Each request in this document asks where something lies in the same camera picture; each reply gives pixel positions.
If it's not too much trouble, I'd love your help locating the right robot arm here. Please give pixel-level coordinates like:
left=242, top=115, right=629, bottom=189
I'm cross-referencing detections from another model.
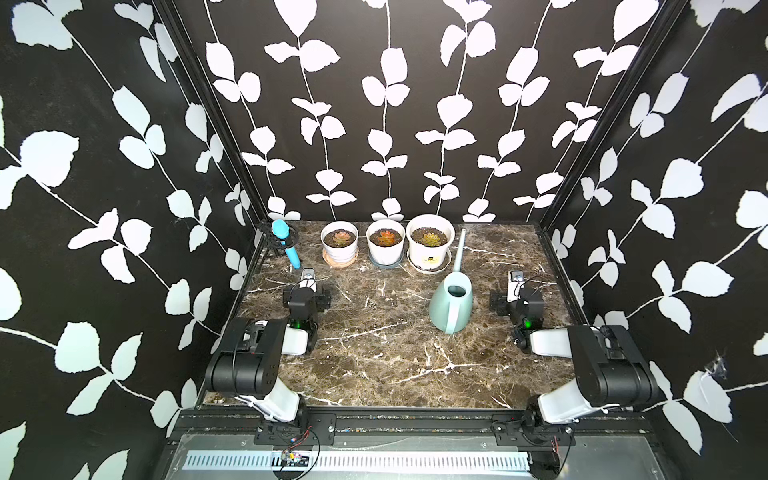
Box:
left=489, top=286, right=660, bottom=425

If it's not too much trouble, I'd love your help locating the black microphone tripod stand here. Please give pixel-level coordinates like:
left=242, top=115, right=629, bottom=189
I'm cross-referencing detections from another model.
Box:
left=259, top=220, right=298, bottom=255

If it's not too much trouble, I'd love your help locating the red-orange succulent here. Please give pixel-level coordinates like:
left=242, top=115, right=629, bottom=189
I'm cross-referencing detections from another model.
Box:
left=370, top=228, right=402, bottom=247

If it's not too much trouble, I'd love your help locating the white saucer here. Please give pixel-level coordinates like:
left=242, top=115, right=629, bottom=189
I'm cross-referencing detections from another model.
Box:
left=407, top=251, right=452, bottom=275

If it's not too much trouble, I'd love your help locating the white ribbed round pot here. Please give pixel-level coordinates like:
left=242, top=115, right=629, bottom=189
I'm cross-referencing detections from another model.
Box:
left=320, top=221, right=359, bottom=265

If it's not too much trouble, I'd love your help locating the yellow-green succulent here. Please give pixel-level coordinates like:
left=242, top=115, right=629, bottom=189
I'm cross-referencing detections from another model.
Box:
left=420, top=231, right=444, bottom=247

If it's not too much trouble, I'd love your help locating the small circuit board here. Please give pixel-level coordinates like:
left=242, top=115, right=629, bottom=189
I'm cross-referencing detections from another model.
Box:
left=272, top=452, right=312, bottom=470

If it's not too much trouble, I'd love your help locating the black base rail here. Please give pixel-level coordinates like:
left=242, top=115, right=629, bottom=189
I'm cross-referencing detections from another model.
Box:
left=170, top=407, right=652, bottom=450

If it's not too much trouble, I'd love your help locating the mint green watering can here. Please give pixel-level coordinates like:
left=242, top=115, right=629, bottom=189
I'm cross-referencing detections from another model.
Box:
left=429, top=228, right=473, bottom=335

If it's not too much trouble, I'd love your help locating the large white labelled pot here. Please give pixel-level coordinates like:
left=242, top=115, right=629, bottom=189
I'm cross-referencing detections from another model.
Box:
left=406, top=214, right=455, bottom=271

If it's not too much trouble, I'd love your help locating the peach saucer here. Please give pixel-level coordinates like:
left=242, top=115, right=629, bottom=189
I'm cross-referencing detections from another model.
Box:
left=322, top=250, right=359, bottom=269

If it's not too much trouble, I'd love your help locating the blue microphone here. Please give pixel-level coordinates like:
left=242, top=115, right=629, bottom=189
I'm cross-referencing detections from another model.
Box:
left=271, top=219, right=301, bottom=270

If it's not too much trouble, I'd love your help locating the blue-grey saucer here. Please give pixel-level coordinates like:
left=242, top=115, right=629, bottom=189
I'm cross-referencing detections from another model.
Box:
left=369, top=254, right=404, bottom=270

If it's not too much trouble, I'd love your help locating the white perforated strip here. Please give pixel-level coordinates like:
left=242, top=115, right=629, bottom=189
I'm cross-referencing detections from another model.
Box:
left=182, top=450, right=531, bottom=475

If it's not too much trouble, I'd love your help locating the pink-green succulent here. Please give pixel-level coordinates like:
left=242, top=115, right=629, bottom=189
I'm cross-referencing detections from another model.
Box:
left=325, top=229, right=355, bottom=248

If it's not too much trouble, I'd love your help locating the cream faceted pot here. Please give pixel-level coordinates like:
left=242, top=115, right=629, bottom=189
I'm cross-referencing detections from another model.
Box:
left=366, top=219, right=405, bottom=267

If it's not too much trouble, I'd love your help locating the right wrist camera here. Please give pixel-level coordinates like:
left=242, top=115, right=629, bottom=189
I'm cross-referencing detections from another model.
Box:
left=506, top=270, right=525, bottom=302

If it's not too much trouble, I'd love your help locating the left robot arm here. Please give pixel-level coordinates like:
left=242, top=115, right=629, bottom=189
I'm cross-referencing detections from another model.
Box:
left=204, top=280, right=332, bottom=428

